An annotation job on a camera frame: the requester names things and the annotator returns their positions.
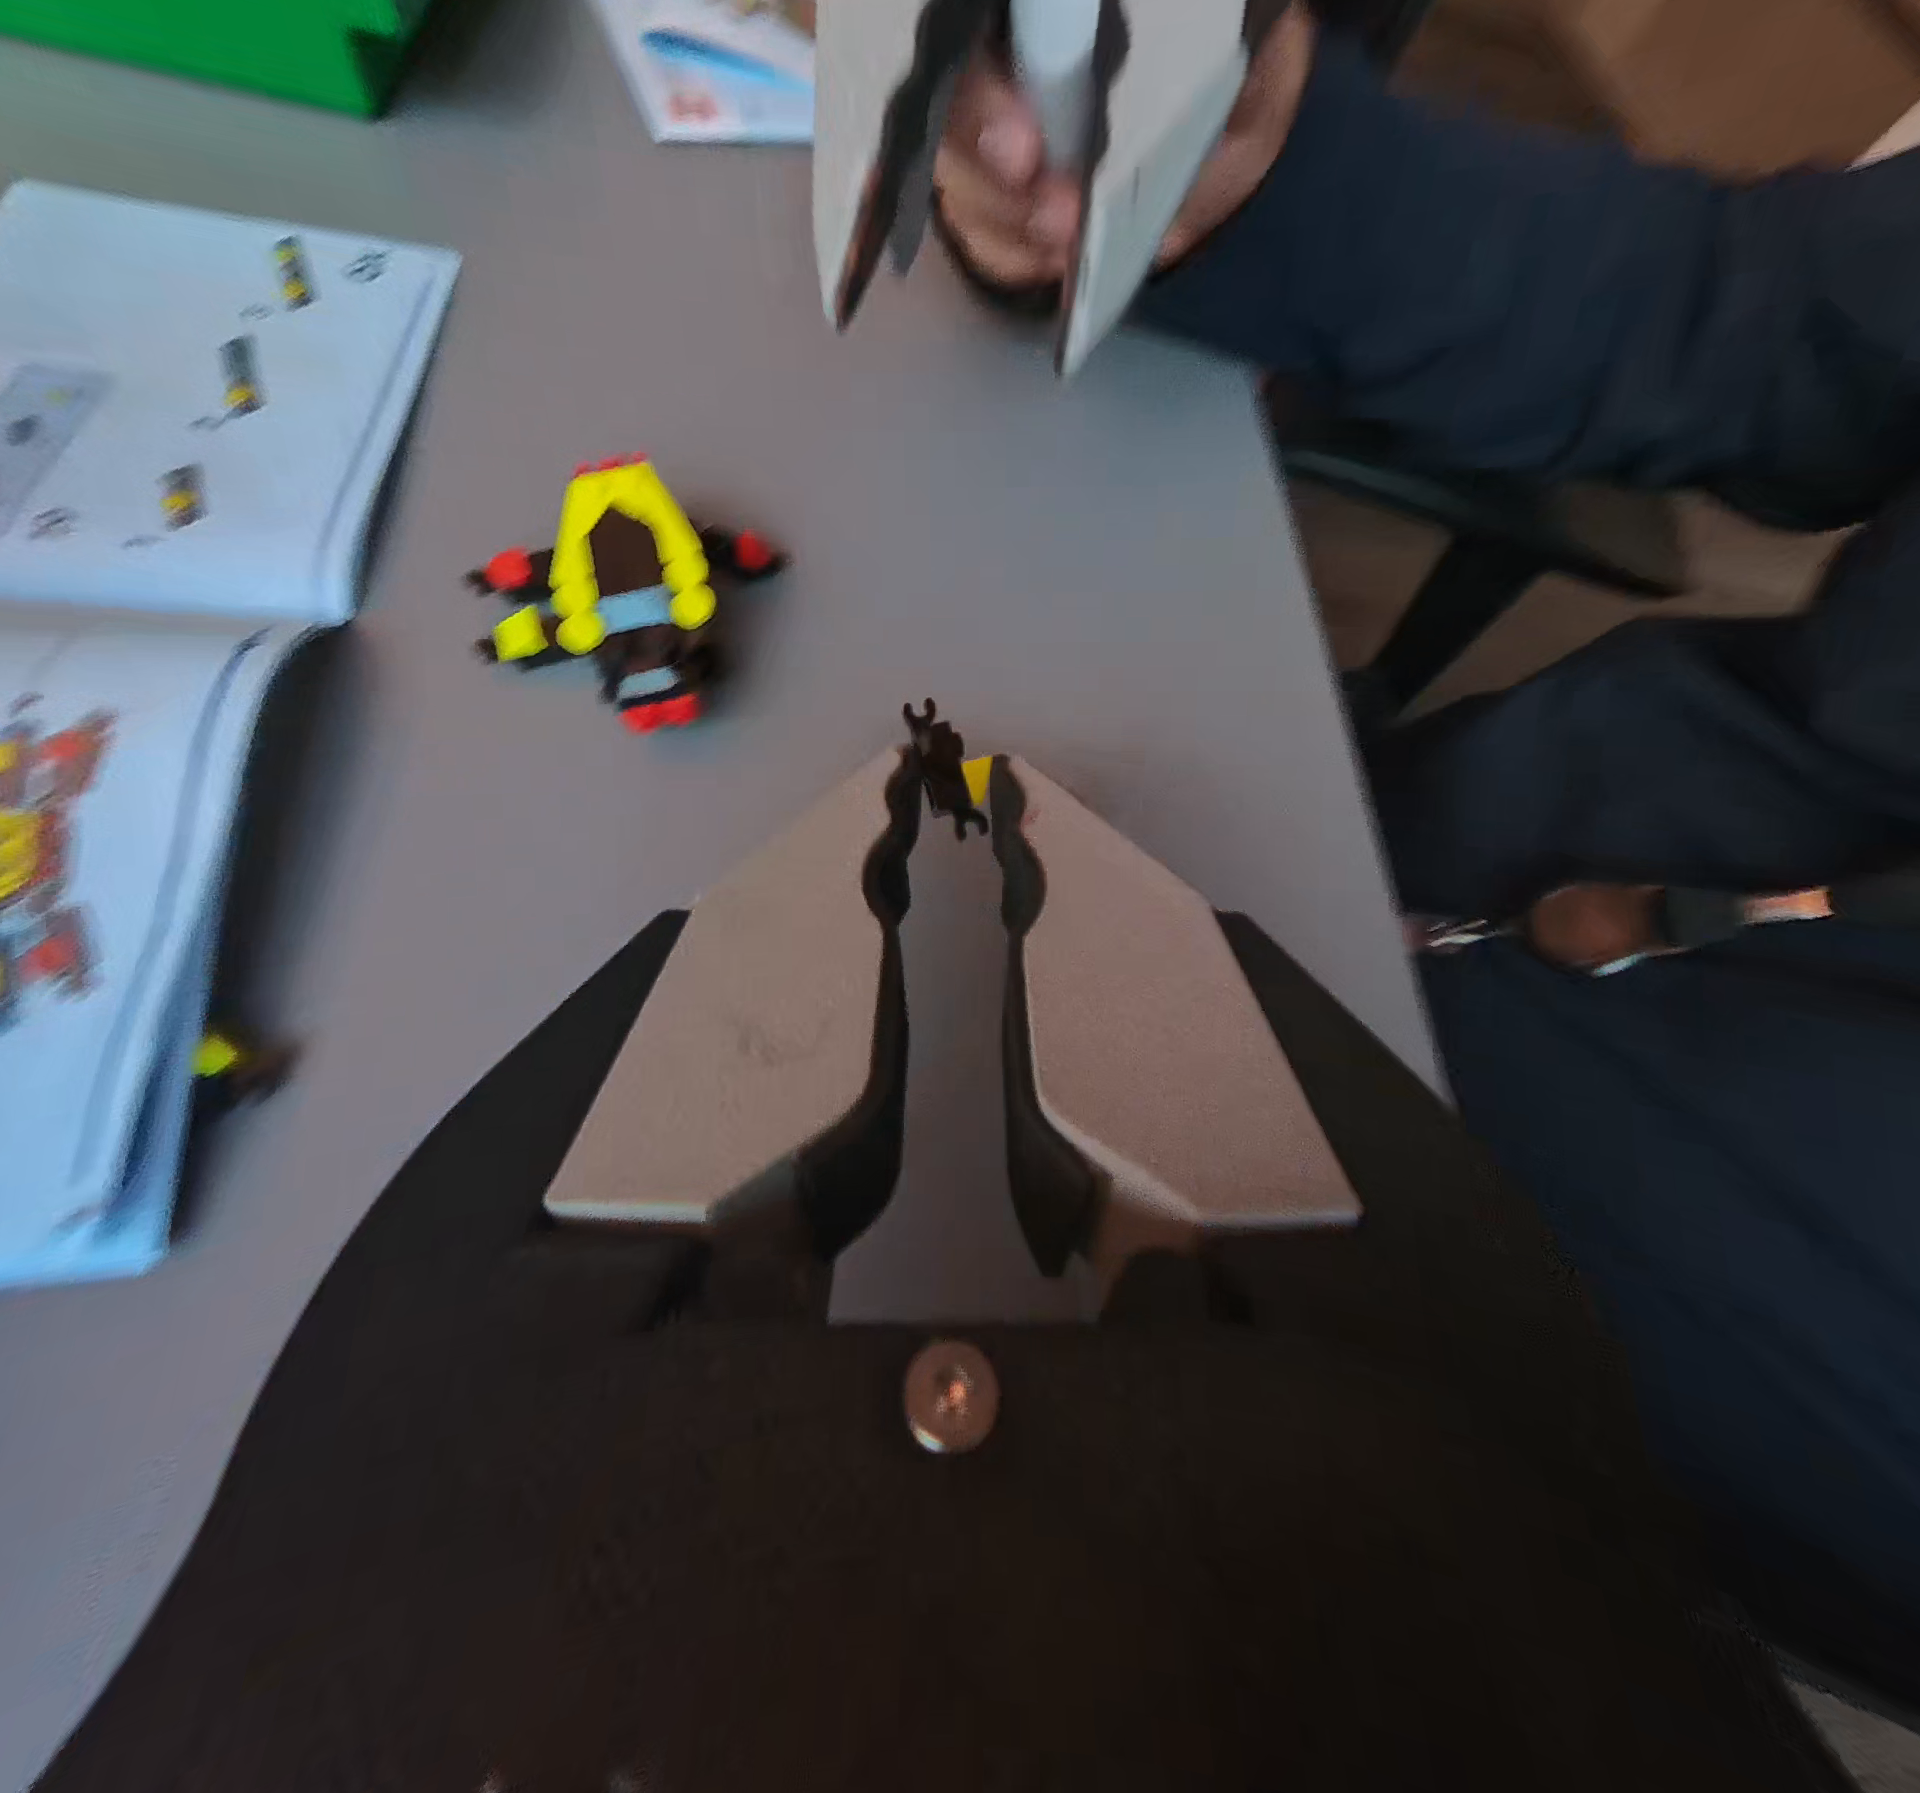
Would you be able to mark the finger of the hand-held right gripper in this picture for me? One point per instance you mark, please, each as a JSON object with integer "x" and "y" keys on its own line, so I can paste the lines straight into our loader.
{"x": 1178, "y": 70}
{"x": 877, "y": 53}

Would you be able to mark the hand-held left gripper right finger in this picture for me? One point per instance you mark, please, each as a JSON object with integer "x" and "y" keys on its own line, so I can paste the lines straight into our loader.
{"x": 1157, "y": 1013}

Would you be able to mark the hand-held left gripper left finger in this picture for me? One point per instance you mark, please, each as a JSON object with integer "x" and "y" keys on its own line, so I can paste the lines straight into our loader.
{"x": 751, "y": 1013}

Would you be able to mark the black yellow lego leg piece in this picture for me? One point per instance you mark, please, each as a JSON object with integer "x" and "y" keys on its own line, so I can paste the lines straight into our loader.
{"x": 942, "y": 769}

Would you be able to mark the yellow black lego model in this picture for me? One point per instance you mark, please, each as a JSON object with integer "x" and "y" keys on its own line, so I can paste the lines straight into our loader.
{"x": 630, "y": 540}

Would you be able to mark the person's right forearm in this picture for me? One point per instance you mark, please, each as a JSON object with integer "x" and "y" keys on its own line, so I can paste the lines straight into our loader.
{"x": 1502, "y": 309}

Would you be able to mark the small yellow black lego piece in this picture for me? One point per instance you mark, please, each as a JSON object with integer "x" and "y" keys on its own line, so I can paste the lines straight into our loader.
{"x": 225, "y": 1059}

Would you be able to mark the person's right hand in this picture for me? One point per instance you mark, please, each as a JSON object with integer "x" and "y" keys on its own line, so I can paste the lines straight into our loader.
{"x": 989, "y": 188}

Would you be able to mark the small white instruction booklet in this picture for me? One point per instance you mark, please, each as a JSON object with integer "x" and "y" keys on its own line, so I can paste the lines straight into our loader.
{"x": 719, "y": 70}

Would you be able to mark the black office chair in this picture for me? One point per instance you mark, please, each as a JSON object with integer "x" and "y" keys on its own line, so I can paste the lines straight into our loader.
{"x": 1502, "y": 550}

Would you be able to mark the open light blue instruction booklet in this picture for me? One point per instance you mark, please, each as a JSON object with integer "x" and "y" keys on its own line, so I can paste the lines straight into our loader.
{"x": 180, "y": 369}

